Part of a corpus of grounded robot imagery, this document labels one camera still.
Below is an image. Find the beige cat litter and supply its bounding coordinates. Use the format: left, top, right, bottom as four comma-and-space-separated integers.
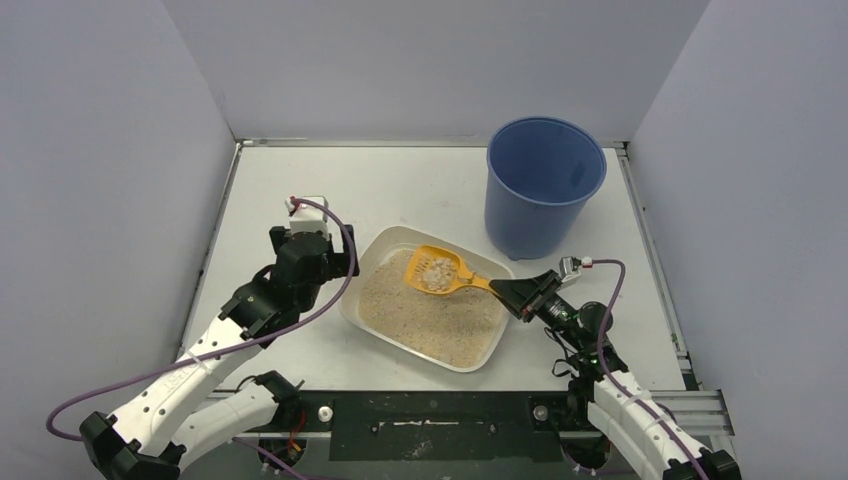
357, 249, 505, 371

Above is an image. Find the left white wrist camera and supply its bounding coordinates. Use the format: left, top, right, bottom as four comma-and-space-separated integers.
284, 197, 328, 238

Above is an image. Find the orange plastic litter scoop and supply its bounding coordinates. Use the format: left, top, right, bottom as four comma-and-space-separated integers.
403, 245, 494, 295

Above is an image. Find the white plastic litter tray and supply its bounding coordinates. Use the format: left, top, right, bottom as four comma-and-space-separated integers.
339, 225, 514, 373

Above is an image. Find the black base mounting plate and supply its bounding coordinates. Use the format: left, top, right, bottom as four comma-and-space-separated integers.
256, 389, 631, 464

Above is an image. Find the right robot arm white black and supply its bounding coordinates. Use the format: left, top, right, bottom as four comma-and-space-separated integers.
489, 270, 741, 479

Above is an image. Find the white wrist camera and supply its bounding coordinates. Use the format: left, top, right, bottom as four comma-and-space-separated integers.
284, 197, 328, 238
558, 256, 594, 288

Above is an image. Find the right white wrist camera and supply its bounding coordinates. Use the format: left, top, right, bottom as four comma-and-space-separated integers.
558, 256, 594, 288

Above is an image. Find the blue plastic bucket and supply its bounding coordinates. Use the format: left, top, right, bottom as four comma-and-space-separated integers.
483, 116, 607, 260

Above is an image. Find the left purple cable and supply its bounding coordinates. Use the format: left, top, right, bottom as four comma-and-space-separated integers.
45, 197, 360, 443

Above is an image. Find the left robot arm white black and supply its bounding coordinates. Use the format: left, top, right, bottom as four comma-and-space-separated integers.
79, 225, 359, 479

